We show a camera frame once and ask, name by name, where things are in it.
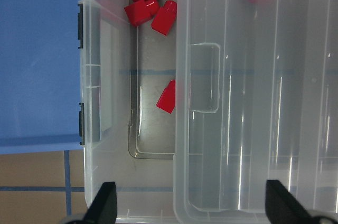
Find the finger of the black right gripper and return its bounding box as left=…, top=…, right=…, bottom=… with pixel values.
left=265, top=180, right=312, bottom=223

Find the red block lone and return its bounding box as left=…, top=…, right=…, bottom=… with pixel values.
left=156, top=80, right=175, bottom=114

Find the clear plastic box lid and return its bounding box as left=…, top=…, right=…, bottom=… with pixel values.
left=173, top=0, right=337, bottom=223

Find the red block middle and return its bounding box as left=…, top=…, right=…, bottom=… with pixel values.
left=124, top=0, right=160, bottom=27

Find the clear plastic storage box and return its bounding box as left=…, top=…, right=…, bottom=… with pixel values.
left=80, top=0, right=179, bottom=223

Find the blue plastic tray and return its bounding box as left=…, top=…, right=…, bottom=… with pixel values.
left=1, top=0, right=80, bottom=154

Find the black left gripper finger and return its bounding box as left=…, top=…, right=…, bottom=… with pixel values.
left=82, top=182, right=117, bottom=223

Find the red block right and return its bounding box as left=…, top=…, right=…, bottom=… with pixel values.
left=151, top=0, right=177, bottom=36

